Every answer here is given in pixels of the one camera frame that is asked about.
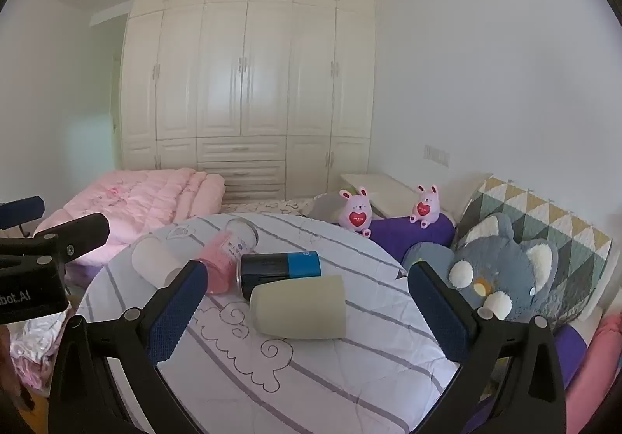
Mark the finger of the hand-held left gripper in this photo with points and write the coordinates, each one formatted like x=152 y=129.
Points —
x=82 y=232
x=22 y=211

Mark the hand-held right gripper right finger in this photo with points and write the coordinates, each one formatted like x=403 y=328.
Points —
x=440 y=317

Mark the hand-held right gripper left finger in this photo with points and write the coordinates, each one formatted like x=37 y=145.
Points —
x=176 y=317

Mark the cream cup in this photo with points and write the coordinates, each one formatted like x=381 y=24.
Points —
x=299 y=307

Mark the white cup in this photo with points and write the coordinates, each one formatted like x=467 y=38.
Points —
x=153 y=261

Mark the shiny pink cloth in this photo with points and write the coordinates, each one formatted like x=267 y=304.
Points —
x=39 y=341

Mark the blue-grey cushion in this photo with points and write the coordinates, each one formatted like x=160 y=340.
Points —
x=427 y=254

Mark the pink quilt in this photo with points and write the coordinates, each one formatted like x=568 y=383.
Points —
x=141 y=201

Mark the pink clear bottle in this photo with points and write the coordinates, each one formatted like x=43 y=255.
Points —
x=226 y=259

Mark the grey plush toy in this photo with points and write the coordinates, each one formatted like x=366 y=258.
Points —
x=505 y=269

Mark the purple cushion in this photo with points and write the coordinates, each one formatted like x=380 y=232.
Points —
x=413 y=235

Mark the pink rabbit plush toy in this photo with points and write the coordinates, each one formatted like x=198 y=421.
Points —
x=355 y=213
x=425 y=208

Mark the dark blue can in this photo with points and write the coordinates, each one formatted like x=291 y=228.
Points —
x=279 y=271

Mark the white nightstand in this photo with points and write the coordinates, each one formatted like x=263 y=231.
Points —
x=384 y=193

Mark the triangle-patterned pillow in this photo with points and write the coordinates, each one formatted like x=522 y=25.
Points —
x=549 y=225

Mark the striped cloud-print cloth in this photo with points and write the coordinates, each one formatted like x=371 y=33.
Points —
x=311 y=380

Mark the printed white bed sheet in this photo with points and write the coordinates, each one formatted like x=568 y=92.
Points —
x=272 y=205

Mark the grey cushion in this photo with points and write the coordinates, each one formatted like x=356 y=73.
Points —
x=325 y=208

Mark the cream wardrobe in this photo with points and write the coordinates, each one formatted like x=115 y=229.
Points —
x=248 y=74

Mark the white wall outlet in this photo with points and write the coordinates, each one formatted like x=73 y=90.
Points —
x=436 y=155

